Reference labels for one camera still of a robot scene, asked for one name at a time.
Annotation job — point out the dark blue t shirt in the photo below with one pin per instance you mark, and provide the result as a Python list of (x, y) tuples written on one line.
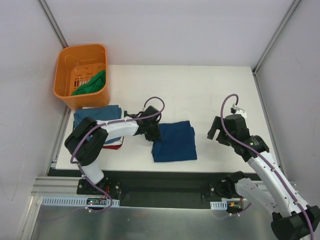
[(177, 143)]

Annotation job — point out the folded white t shirt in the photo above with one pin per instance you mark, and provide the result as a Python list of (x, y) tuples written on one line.
[(113, 112)]

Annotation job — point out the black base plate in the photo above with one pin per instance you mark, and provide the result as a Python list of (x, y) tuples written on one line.
[(174, 200)]

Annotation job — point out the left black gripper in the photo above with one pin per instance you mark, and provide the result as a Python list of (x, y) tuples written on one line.
[(153, 132)]

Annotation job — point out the aluminium rail frame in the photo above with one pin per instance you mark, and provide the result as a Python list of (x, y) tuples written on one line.
[(50, 185)]

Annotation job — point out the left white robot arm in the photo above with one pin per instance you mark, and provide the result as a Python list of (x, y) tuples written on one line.
[(88, 138)]

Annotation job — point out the folded red t shirt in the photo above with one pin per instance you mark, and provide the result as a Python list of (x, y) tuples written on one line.
[(113, 147)]

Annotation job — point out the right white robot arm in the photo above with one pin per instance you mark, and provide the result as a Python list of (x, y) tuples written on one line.
[(292, 217)]

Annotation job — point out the orange plastic basket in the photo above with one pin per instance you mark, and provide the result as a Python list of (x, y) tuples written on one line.
[(76, 66)]

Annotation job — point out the green t shirt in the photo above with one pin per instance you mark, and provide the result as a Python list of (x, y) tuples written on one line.
[(96, 84)]

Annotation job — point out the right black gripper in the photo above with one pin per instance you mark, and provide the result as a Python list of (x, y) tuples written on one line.
[(221, 132)]

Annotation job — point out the left slotted cable duct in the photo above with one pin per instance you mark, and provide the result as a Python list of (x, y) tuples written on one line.
[(66, 201)]

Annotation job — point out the folded light blue t shirt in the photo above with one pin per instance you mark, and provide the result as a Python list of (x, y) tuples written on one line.
[(97, 114)]

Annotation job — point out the right slotted cable duct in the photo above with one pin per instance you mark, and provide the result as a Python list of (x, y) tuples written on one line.
[(219, 205)]

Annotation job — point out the slotted cable duct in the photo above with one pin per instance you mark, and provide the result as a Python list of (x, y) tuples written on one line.
[(66, 201), (219, 205)]

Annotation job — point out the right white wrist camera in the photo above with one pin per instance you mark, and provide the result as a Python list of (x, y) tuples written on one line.
[(235, 109)]

